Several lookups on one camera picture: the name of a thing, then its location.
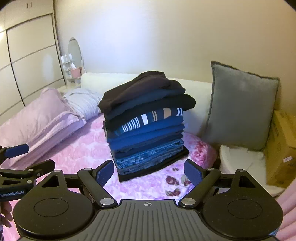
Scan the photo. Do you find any dark brown garment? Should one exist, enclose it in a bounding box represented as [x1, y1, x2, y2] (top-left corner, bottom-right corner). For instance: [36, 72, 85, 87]
[98, 71, 185, 113]

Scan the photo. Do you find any stack of folded dark clothes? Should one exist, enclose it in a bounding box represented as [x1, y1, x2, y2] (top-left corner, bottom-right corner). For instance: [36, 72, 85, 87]
[102, 93, 197, 183]

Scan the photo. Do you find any person's left hand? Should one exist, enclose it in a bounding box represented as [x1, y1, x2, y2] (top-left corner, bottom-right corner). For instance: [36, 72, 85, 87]
[0, 201, 13, 228]

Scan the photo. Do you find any pink floral bedspread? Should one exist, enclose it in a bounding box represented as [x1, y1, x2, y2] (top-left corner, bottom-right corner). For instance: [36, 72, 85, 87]
[39, 115, 217, 201]

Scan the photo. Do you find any white folded blanket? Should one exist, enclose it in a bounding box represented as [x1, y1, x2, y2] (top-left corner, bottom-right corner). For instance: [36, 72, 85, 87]
[219, 145, 284, 197]

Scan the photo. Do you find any lilac pillow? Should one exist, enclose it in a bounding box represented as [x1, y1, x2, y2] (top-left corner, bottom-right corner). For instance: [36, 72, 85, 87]
[1, 88, 86, 169]

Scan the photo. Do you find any grey white pillow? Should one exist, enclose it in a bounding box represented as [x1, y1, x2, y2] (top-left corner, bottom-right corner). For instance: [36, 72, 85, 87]
[63, 88, 103, 121]

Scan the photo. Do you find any yellow cardboard box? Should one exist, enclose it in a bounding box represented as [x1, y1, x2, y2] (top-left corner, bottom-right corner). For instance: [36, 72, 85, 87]
[264, 110, 295, 188]

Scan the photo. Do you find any grey square cushion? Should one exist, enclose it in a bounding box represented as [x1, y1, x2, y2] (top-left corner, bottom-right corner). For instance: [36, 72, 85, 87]
[203, 61, 280, 151]

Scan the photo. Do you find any white sliding wardrobe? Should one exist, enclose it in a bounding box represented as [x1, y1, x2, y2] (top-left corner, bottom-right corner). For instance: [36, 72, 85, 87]
[1, 1, 66, 123]

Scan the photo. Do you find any pink cup on vanity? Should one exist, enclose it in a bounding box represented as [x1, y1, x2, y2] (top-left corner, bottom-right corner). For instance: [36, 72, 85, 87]
[70, 68, 81, 79]

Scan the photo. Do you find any round vanity mirror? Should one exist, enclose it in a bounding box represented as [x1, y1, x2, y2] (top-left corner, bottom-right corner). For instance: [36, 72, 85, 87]
[68, 37, 83, 73]

